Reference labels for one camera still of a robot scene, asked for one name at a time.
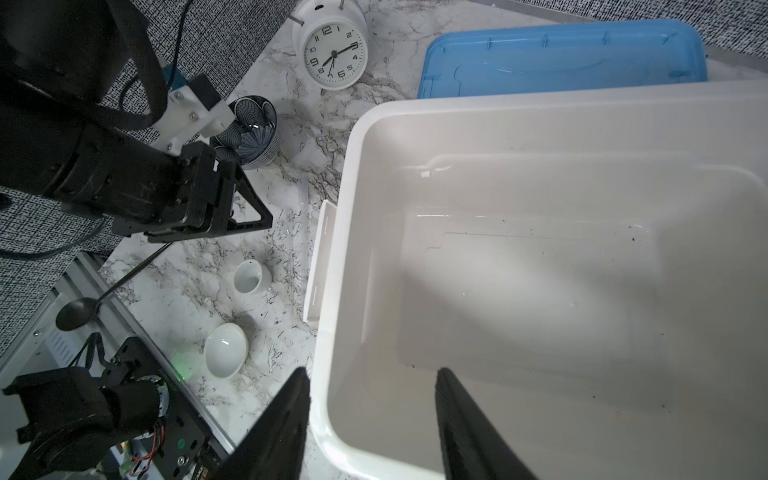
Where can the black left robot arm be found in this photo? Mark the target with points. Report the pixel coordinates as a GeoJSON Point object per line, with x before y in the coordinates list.
{"type": "Point", "coordinates": [90, 118]}

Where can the aluminium front rail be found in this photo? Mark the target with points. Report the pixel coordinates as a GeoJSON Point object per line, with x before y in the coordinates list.
{"type": "Point", "coordinates": [100, 401]}

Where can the white plastic storage bin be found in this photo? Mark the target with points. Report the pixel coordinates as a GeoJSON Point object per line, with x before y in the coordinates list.
{"type": "Point", "coordinates": [592, 265]}

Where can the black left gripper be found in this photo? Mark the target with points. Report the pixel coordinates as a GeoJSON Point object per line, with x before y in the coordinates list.
{"type": "Point", "coordinates": [195, 201]}

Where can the dark pleated filter bowl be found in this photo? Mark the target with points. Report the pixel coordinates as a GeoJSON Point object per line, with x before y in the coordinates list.
{"type": "Point", "coordinates": [252, 138]}

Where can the white alarm clock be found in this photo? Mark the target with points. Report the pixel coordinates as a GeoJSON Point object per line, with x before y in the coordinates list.
{"type": "Point", "coordinates": [331, 41]}

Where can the small white ceramic dish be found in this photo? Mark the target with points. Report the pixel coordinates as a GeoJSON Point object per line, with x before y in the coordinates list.
{"type": "Point", "coordinates": [252, 277]}

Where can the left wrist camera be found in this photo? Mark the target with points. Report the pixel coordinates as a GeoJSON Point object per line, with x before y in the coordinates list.
{"type": "Point", "coordinates": [195, 109]}

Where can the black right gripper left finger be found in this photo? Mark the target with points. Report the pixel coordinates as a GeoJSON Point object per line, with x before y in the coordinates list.
{"type": "Point", "coordinates": [274, 447]}

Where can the blue plastic bin lid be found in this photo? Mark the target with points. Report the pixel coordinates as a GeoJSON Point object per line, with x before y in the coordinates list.
{"type": "Point", "coordinates": [563, 57]}

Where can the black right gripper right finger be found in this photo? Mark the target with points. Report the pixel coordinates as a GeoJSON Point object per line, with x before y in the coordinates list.
{"type": "Point", "coordinates": [471, 447]}

